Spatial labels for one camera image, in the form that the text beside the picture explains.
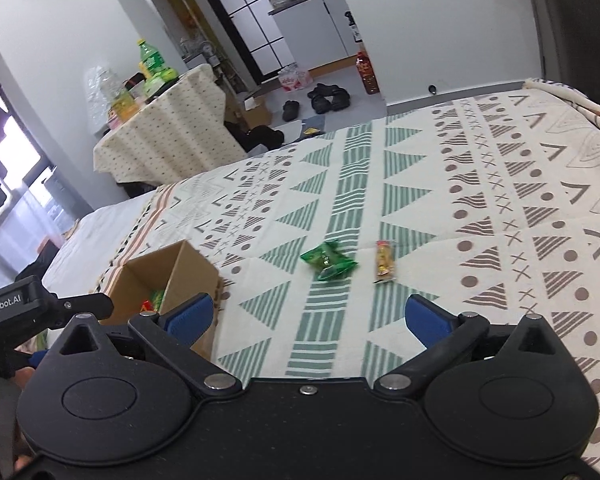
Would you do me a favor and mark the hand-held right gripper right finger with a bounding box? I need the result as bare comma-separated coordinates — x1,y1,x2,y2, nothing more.
374,294,573,393

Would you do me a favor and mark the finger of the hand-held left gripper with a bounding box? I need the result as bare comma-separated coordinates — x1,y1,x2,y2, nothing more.
55,292,116,328
0,345,51,380

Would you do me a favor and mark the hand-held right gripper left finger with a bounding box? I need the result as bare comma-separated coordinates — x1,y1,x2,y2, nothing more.
57,294,243,396

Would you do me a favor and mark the brown cardboard box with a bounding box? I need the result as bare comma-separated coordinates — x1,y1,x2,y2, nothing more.
99,240,222,361

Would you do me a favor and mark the yellow red snack packet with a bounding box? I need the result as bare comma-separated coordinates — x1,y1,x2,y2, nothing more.
374,240,397,284

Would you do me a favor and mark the dark green snack packet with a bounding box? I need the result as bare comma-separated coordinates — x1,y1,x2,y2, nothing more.
300,241,357,282

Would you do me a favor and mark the white bed sheet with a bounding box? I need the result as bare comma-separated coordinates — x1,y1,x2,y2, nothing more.
40,194,158,293

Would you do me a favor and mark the patterned bed cover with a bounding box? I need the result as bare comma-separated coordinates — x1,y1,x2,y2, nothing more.
92,77,600,480

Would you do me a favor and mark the window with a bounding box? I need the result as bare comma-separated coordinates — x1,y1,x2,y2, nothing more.
0,50,58,293

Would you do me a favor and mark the table with dotted cloth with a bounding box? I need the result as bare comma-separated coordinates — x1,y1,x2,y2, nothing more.
92,64,248,186

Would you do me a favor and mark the black bag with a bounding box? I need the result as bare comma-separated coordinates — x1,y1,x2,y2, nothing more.
225,122,286,154

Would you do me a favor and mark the yellow drink bottle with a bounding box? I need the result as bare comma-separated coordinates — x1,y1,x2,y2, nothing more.
111,89,137,123

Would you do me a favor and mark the small cardboard box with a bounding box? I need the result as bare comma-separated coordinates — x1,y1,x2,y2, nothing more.
241,94,274,130

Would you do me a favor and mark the clear plastic bottle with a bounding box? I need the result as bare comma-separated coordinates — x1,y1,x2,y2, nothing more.
84,64,123,126

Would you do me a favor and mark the heap of black slippers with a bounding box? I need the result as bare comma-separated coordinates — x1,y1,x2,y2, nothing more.
307,82,352,114

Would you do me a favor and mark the green soda bottle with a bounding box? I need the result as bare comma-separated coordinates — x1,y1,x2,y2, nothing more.
137,38,164,81

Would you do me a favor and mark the pink white plastic bag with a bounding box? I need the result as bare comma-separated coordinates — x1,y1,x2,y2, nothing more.
277,62,314,92

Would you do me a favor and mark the beige striped cloth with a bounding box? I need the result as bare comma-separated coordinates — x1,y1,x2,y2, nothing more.
522,77,600,142

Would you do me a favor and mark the black grid sliding door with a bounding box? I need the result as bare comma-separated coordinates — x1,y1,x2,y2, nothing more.
185,0,287,83

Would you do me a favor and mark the white cabinet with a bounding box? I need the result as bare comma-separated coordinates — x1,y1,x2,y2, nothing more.
269,0,365,70

